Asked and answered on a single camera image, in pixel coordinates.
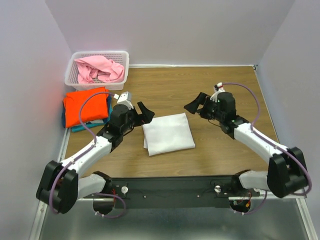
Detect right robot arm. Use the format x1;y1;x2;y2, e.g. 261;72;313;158
184;92;309;198

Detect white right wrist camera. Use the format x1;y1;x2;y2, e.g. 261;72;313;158
210;82;225;102

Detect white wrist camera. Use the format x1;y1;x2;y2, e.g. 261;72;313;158
113;91;133;108
210;82;225;102

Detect white t shirt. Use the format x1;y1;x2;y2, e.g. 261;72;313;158
142;113;196;157

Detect folded teal t shirt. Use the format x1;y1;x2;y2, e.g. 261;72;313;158
65;101;113;133

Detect pink t shirt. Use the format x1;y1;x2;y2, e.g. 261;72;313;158
74;55;125;84

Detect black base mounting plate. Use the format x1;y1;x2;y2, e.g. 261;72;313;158
81;174;261;210

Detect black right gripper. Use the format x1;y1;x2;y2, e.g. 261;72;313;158
184;92;224;122

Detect folded blue t shirt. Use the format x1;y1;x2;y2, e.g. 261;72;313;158
61;89;113;127

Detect white plastic laundry basket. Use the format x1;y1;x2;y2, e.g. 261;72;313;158
64;50;129;91

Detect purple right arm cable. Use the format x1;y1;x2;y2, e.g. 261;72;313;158
217;82;313;216

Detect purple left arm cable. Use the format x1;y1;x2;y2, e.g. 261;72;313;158
49;91;127;219

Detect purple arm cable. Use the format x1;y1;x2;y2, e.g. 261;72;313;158
49;91;127;219
217;82;313;216

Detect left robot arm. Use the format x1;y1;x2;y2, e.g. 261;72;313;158
35;101;155;214

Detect folded orange t shirt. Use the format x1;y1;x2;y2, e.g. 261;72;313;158
62;86;110;129

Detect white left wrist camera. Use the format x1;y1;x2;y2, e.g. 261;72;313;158
113;91;133;108

